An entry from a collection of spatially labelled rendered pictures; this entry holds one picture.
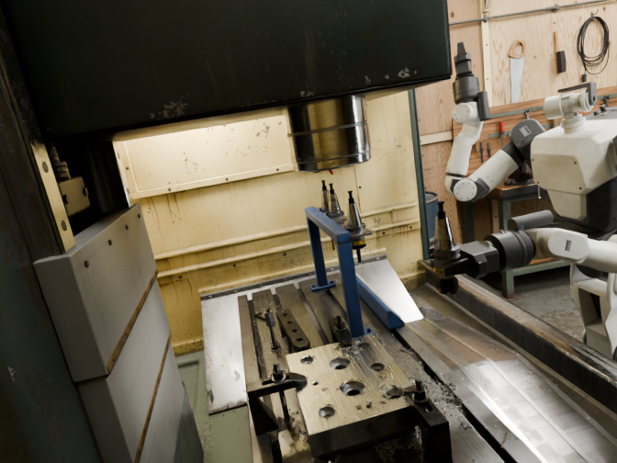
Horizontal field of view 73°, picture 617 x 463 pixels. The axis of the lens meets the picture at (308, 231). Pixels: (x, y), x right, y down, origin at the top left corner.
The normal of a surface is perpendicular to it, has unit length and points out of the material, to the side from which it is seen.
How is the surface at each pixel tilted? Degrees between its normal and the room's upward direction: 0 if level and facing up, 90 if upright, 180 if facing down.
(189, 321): 90
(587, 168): 94
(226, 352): 22
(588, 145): 72
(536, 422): 8
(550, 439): 8
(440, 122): 90
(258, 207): 90
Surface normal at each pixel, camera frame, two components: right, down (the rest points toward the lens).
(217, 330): -0.07, -0.79
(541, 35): 0.10, 0.23
